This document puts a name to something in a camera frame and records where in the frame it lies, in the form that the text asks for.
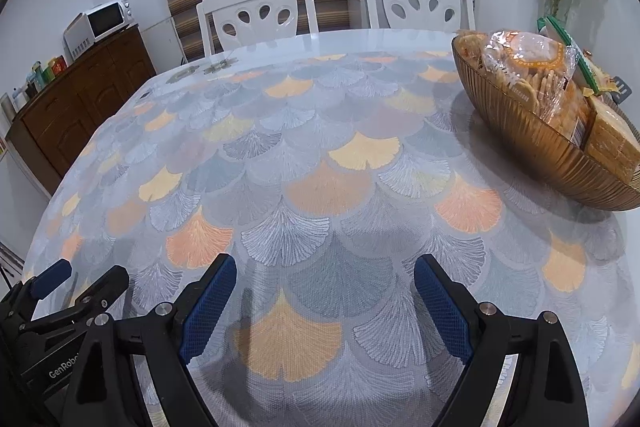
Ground green white snack packet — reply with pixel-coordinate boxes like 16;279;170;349
537;14;586;58
565;42;621;95

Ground brown ribbed bowl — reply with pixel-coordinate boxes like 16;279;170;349
451;29;640;212

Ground white microwave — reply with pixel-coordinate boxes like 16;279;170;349
63;0;138;61

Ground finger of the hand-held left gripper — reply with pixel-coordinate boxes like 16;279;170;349
22;264;131;336
0;258;73;324

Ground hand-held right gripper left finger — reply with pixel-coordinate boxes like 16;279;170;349
62;253;238;427

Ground wooden cabinet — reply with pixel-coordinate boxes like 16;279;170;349
5;24;157;198

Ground clear bread packet orange print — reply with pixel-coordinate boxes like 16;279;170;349
560;82;598;142

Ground white leaning board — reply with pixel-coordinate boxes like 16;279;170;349
140;18;188;72

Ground glass vase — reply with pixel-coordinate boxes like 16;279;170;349
544;0;576;25

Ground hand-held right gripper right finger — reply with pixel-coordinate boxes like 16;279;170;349
413;253;591;427

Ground round cracker bag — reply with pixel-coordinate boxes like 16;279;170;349
457;29;588;118

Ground sliced toast bread packet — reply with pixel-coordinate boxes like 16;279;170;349
582;99;640;185

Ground scallop patterned tablecloth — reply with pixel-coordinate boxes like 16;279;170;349
22;49;640;427

